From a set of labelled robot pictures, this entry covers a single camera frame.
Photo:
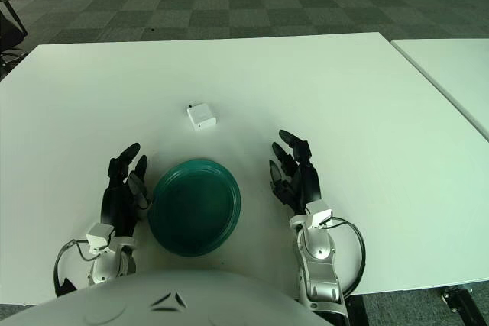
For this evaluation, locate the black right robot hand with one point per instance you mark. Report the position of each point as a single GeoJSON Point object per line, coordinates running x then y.
{"type": "Point", "coordinates": [305, 181]}

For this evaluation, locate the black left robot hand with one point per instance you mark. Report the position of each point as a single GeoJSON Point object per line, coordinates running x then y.
{"type": "Point", "coordinates": [118, 204]}

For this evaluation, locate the white square charger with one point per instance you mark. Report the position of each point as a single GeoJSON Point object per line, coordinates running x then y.
{"type": "Point", "coordinates": [201, 117]}

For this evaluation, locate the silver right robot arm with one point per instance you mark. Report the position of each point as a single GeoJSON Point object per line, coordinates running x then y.
{"type": "Point", "coordinates": [319, 261]}

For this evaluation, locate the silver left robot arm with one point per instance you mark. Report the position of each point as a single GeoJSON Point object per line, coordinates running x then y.
{"type": "Point", "coordinates": [111, 265]}

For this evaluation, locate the dark green round plate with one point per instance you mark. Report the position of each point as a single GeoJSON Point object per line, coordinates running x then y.
{"type": "Point", "coordinates": [195, 207]}

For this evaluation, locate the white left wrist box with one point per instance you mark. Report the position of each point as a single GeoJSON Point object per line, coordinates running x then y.
{"type": "Point", "coordinates": [100, 235]}

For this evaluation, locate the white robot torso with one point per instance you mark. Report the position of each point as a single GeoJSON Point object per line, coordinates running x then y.
{"type": "Point", "coordinates": [153, 303]}

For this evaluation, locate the white side table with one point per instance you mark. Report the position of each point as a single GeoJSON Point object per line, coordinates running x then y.
{"type": "Point", "coordinates": [458, 62]}

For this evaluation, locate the black office chair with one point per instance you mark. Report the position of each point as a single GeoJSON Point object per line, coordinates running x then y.
{"type": "Point", "coordinates": [9, 32]}

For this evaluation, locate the black table base frame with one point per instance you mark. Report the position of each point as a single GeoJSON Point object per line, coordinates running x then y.
{"type": "Point", "coordinates": [464, 297]}

